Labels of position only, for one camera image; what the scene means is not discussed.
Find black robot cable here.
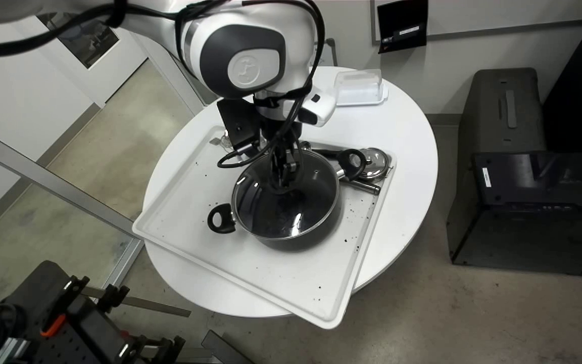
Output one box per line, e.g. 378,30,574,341
214,0,328,172

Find framed dark picture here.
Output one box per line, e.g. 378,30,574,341
37,9,122,71

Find black wall panel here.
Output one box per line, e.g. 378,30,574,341
376,0,431,54

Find grey aluminium frame beam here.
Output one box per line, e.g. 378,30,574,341
0,120,146,288

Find black tool cart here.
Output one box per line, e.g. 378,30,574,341
0,259,186,364

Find black cabinet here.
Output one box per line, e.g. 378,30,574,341
445,67,582,276

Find steel utensil handle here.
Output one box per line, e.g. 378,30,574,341
338,173,381,195

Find large dark equipment panel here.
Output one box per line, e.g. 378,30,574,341
541,16,582,157

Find clear plastic container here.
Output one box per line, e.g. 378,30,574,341
329,67,390,109

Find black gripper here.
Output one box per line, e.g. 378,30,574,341
253,86,339,190

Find black nonstick pot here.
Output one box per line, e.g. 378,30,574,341
207,147,367,253

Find white plastic tray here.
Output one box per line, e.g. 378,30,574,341
131,124,399,332

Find glass lid with black knob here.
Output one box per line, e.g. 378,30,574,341
230,147,342,243

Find small steel lid black knob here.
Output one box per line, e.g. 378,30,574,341
358,146,393,182

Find steel spoon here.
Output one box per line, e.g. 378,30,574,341
209,129,234,149

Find orange handled clamp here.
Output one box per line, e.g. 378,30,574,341
39,312,68,340

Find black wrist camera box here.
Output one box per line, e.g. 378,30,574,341
214,97,265,151

